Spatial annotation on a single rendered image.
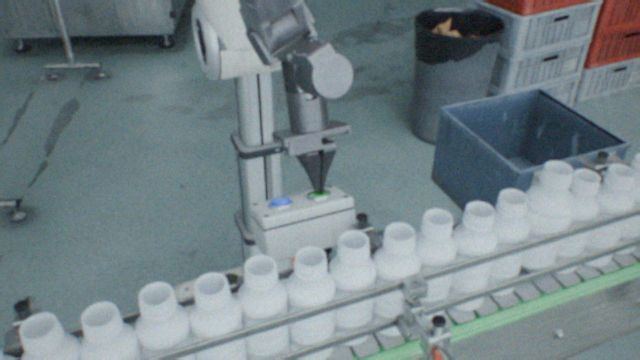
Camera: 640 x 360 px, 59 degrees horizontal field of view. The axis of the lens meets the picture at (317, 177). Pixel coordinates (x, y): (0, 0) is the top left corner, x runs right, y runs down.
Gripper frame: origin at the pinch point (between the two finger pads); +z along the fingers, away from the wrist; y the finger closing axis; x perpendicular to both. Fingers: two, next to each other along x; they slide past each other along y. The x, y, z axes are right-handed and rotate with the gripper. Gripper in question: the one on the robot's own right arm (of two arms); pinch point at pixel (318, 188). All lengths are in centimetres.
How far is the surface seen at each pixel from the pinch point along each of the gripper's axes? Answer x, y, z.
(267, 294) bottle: -18.1, -14.0, 5.1
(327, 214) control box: -3.8, -0.5, 3.0
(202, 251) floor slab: 150, -5, 64
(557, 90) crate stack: 183, 213, 36
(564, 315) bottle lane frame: -15.4, 31.5, 24.3
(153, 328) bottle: -17.9, -27.0, 5.3
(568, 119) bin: 35, 80, 9
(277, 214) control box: -3.5, -7.7, 1.2
